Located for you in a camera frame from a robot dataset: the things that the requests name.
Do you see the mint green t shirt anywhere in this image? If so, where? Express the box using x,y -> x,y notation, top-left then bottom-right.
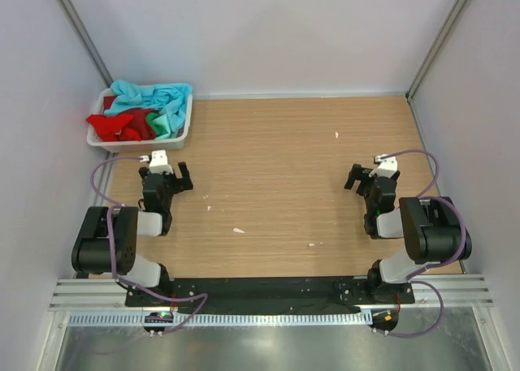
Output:
145,112 -> 175,140

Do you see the white plastic laundry basket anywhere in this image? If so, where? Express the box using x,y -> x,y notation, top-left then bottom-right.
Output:
86,90 -> 193,153

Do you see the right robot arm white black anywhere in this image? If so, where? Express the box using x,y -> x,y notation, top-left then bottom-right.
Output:
344,159 -> 472,304

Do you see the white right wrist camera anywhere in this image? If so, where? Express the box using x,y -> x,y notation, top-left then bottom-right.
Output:
370,154 -> 398,178

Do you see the right aluminium corner post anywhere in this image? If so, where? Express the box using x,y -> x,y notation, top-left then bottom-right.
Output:
405,0 -> 471,104

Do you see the left aluminium corner post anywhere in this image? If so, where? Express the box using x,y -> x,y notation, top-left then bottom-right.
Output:
57,0 -> 113,87

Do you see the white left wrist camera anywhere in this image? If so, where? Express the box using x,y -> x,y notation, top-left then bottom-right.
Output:
140,150 -> 173,175

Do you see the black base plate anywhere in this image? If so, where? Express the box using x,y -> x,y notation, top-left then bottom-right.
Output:
151,276 -> 414,316

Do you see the dark red t shirt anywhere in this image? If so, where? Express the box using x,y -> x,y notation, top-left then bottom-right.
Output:
118,108 -> 157,141

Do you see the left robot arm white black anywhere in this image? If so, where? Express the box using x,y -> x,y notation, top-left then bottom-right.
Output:
71,162 -> 193,306

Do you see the grey slotted cable duct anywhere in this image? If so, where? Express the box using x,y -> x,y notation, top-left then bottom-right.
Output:
67,309 -> 372,328

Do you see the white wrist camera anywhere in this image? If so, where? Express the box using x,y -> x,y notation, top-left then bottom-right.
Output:
140,150 -> 173,175
370,154 -> 398,178

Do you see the blue t shirt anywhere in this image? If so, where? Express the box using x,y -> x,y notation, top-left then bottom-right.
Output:
105,80 -> 193,132

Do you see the aluminium corner post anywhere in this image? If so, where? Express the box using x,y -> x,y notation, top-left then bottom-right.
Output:
405,0 -> 471,104
57,0 -> 113,87

